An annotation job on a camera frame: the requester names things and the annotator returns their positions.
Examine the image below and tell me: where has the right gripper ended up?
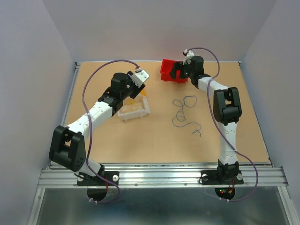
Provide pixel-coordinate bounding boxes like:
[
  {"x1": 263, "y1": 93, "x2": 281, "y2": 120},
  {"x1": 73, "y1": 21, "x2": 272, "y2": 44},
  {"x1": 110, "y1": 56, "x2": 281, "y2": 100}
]
[{"x1": 168, "y1": 60, "x2": 194, "y2": 80}]

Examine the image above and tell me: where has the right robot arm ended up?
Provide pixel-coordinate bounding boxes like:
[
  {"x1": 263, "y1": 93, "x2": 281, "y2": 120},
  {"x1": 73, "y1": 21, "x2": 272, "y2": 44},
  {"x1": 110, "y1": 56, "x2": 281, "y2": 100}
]
[{"x1": 169, "y1": 56, "x2": 242, "y2": 185}]

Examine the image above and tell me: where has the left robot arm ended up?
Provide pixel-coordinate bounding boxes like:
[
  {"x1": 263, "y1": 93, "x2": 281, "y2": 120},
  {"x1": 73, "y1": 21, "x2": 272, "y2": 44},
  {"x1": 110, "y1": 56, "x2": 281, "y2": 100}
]
[{"x1": 49, "y1": 69, "x2": 149, "y2": 185}]

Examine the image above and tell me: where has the yellow plastic bin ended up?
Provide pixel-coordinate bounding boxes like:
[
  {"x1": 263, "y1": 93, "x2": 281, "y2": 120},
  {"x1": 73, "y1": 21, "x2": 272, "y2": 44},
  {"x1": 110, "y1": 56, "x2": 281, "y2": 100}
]
[{"x1": 140, "y1": 90, "x2": 146, "y2": 96}]

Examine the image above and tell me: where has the red plastic bin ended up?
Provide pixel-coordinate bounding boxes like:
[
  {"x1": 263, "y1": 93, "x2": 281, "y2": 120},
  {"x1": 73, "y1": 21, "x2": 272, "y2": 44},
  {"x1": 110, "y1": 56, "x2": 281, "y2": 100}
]
[{"x1": 160, "y1": 59, "x2": 188, "y2": 83}]

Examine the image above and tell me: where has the white plastic bin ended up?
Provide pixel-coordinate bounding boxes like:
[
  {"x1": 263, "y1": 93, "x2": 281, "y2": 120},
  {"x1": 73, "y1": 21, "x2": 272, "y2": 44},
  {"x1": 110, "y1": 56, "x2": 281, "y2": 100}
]
[{"x1": 117, "y1": 94, "x2": 151, "y2": 121}]

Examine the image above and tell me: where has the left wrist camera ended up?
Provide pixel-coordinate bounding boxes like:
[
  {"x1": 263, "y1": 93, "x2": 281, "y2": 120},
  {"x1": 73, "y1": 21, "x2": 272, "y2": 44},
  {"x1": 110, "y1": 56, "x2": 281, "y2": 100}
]
[{"x1": 130, "y1": 70, "x2": 150, "y2": 87}]

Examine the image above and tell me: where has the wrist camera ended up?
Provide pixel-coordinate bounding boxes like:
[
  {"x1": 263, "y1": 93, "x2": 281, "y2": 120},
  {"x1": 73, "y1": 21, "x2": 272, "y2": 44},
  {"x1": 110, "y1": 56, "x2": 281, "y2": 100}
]
[
  {"x1": 183, "y1": 49, "x2": 195, "y2": 65},
  {"x1": 130, "y1": 70, "x2": 150, "y2": 87}
]

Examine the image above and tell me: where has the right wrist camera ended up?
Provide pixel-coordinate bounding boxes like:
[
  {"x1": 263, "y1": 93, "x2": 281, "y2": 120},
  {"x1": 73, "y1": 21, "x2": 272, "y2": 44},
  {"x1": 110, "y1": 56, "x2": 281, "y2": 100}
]
[{"x1": 183, "y1": 49, "x2": 195, "y2": 65}]

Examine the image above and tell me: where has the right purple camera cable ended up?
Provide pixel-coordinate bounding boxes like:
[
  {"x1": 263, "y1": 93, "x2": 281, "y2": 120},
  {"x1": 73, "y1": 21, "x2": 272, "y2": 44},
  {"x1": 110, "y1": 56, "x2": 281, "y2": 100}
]
[{"x1": 187, "y1": 47, "x2": 259, "y2": 203}]

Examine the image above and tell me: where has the purple camera cable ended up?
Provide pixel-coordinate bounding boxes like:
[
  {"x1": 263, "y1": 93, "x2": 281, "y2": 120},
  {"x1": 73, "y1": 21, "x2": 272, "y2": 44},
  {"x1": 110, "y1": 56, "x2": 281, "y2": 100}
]
[
  {"x1": 187, "y1": 47, "x2": 259, "y2": 203},
  {"x1": 82, "y1": 60, "x2": 141, "y2": 204}
]

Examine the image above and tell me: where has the left aluminium side rail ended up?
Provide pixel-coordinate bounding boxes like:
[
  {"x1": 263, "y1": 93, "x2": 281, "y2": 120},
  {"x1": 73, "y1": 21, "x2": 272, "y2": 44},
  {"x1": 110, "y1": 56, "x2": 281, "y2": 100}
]
[{"x1": 48, "y1": 62, "x2": 82, "y2": 165}]

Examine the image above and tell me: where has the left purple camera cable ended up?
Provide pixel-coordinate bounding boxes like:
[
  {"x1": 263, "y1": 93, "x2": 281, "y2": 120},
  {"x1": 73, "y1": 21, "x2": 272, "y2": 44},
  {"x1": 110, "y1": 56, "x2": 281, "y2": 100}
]
[{"x1": 82, "y1": 60, "x2": 141, "y2": 204}]

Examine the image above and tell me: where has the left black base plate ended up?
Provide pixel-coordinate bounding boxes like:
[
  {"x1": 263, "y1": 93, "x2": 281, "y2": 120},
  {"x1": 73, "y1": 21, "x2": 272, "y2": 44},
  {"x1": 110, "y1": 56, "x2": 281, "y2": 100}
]
[{"x1": 77, "y1": 171, "x2": 120, "y2": 187}]

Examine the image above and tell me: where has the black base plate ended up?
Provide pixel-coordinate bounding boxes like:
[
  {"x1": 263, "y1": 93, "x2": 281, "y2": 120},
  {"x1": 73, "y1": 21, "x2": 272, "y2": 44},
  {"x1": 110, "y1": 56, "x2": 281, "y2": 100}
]
[
  {"x1": 77, "y1": 171, "x2": 120, "y2": 187},
  {"x1": 201, "y1": 170, "x2": 244, "y2": 185}
]

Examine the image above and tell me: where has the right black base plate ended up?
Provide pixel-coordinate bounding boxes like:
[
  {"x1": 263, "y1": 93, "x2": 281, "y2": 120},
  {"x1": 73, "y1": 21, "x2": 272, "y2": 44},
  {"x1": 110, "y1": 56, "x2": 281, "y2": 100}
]
[{"x1": 201, "y1": 170, "x2": 244, "y2": 185}]

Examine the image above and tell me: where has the aluminium mounting rail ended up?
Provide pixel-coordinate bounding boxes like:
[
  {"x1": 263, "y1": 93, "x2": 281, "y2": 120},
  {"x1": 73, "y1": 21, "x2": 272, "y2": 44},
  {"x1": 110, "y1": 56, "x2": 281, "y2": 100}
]
[{"x1": 37, "y1": 163, "x2": 288, "y2": 189}]

